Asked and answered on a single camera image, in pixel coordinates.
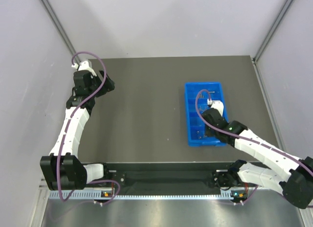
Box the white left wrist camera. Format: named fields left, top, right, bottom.
left=71, top=60, right=97, bottom=76

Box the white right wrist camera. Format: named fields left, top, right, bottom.
left=207, top=99, right=224, bottom=116

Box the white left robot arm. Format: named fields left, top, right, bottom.
left=40, top=70, right=115, bottom=190

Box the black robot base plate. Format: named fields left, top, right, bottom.
left=101, top=170, right=246, bottom=188

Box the right aluminium frame post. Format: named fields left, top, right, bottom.
left=252, top=0, right=295, bottom=65

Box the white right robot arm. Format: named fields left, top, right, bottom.
left=201, top=108, right=313, bottom=209

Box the left aluminium frame post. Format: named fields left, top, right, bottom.
left=40, top=0, right=76, bottom=56

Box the grey slotted cable duct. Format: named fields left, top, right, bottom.
left=48, top=189, right=247, bottom=201

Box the blue compartment tray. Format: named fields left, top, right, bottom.
left=184, top=82, right=226, bottom=147

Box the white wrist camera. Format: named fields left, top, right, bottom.
left=71, top=60, right=97, bottom=76
left=207, top=99, right=224, bottom=116

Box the aluminium frame post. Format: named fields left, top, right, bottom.
left=40, top=0, right=76, bottom=56
left=252, top=0, right=295, bottom=65

